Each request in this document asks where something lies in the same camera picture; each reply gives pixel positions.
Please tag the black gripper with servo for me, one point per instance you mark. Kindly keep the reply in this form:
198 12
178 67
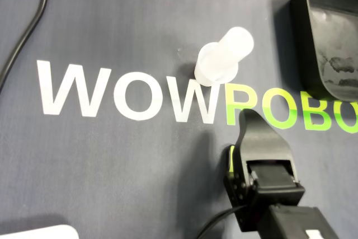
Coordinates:
275 185

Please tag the white translucent plastic cup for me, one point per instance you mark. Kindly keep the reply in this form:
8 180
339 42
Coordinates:
221 58

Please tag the dark grey WOWROBO mat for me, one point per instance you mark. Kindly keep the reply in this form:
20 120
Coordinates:
112 166

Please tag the black plastic tray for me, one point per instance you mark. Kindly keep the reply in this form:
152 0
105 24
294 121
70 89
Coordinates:
335 40

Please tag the white flat object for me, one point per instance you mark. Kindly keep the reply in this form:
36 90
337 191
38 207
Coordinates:
42 233

